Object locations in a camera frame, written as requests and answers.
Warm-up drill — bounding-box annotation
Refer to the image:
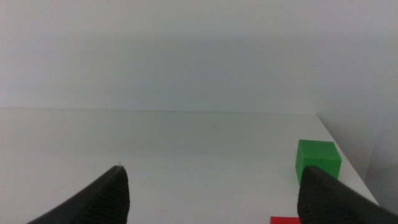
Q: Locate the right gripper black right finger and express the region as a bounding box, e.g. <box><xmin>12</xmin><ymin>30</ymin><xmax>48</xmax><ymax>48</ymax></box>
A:
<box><xmin>297</xmin><ymin>165</ymin><xmax>398</xmax><ymax>224</ymax></box>

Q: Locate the red cube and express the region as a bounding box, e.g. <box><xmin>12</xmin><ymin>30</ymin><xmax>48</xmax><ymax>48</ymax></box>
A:
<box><xmin>269</xmin><ymin>216</ymin><xmax>302</xmax><ymax>224</ymax></box>

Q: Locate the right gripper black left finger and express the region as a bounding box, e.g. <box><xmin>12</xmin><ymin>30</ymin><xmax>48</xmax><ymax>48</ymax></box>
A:
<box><xmin>27</xmin><ymin>165</ymin><xmax>131</xmax><ymax>224</ymax></box>

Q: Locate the green cube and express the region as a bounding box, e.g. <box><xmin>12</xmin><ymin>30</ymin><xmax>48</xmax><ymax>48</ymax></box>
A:
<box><xmin>295</xmin><ymin>139</ymin><xmax>343</xmax><ymax>186</ymax></box>

